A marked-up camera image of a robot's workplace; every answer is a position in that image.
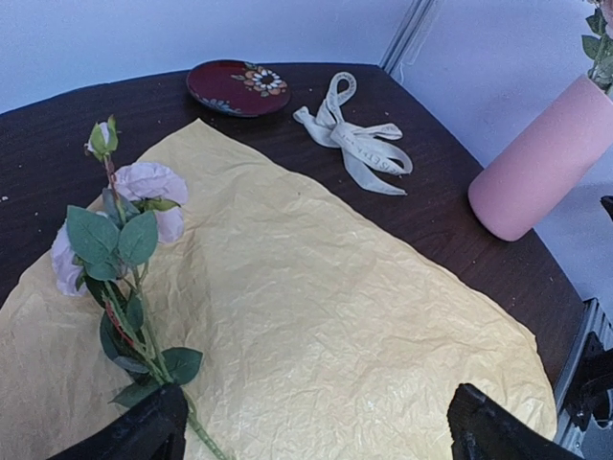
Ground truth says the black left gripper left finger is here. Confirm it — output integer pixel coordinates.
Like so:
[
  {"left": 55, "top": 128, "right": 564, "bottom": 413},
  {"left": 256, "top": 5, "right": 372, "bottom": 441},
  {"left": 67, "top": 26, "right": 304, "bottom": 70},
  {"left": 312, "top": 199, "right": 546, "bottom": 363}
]
[{"left": 52, "top": 383, "right": 188, "bottom": 460}]

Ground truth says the lilac pink flower stem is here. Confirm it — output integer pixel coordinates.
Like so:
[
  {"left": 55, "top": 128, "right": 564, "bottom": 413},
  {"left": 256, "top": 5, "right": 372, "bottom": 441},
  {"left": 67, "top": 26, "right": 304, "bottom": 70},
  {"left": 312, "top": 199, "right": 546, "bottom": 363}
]
[{"left": 50, "top": 114, "right": 231, "bottom": 460}]

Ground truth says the orange yellow wrapping paper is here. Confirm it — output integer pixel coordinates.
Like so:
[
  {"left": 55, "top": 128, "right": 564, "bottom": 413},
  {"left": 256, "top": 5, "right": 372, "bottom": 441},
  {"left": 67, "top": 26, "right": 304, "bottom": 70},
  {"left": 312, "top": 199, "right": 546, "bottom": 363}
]
[{"left": 0, "top": 118, "right": 559, "bottom": 460}]

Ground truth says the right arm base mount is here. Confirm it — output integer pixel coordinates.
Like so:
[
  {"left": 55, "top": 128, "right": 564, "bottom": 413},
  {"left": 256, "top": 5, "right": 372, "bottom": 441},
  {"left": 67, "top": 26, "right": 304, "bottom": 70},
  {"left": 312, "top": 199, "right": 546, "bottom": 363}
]
[{"left": 563, "top": 332, "right": 612, "bottom": 432}]

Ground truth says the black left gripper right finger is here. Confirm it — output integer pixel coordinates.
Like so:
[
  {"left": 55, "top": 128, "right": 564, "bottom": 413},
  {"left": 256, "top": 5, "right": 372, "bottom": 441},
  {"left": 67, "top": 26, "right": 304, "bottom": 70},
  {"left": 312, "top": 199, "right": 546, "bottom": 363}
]
[{"left": 447, "top": 383, "right": 578, "bottom": 460}]

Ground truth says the pink cylindrical vase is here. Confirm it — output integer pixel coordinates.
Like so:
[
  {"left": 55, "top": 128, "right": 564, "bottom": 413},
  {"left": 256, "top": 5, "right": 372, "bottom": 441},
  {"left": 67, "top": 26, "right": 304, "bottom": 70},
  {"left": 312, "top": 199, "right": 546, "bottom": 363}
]
[{"left": 467, "top": 75, "right": 612, "bottom": 242}]

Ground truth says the grey printed ribbon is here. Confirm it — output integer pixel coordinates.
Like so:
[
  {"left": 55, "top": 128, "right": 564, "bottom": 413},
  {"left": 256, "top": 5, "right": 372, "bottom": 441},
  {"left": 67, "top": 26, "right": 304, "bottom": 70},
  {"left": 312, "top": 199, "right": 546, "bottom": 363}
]
[{"left": 293, "top": 72, "right": 413, "bottom": 196}]

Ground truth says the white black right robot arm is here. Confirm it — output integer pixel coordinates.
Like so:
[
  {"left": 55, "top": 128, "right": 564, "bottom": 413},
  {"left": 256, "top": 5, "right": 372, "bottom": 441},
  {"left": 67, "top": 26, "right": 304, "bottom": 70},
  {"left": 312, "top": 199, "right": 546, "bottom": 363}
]
[{"left": 600, "top": 195, "right": 613, "bottom": 220}]

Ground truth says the white flower stem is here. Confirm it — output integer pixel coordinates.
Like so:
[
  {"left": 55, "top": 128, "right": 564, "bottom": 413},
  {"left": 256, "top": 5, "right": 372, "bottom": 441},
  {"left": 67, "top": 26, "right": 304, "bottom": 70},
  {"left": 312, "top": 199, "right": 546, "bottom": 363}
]
[{"left": 581, "top": 0, "right": 612, "bottom": 99}]

